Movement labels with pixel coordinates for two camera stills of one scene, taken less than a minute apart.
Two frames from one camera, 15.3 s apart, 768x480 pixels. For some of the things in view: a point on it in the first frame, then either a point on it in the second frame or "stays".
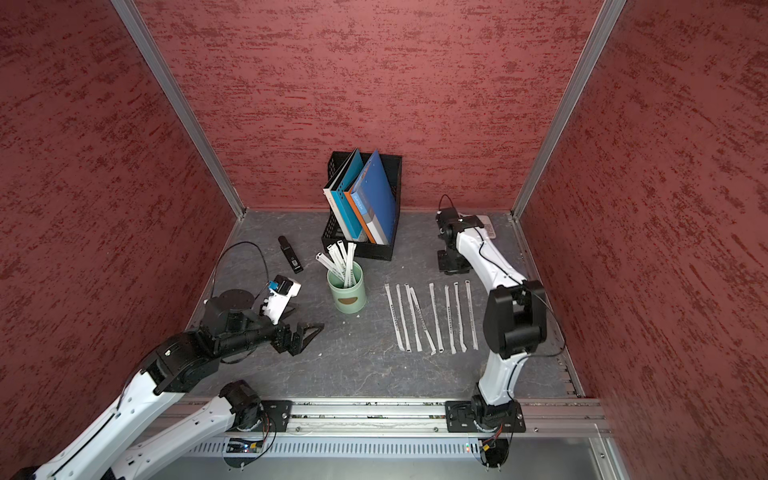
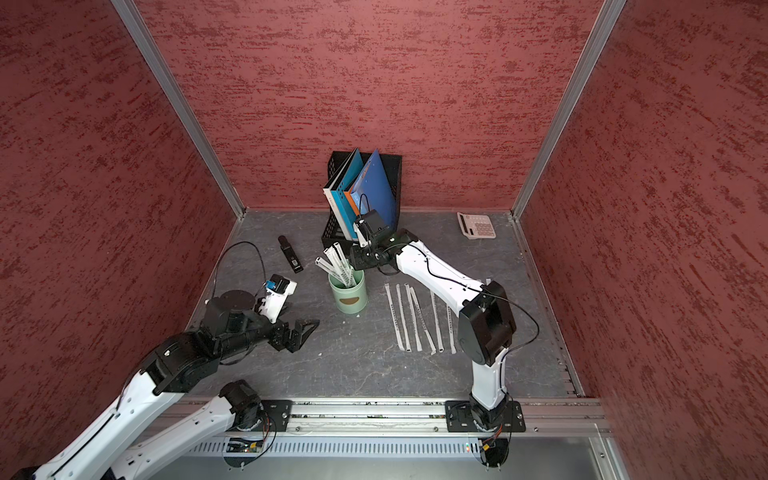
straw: [403, 320] stays
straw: [394, 320] stays
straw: [440, 346] stays
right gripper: [444, 266] → [360, 262]
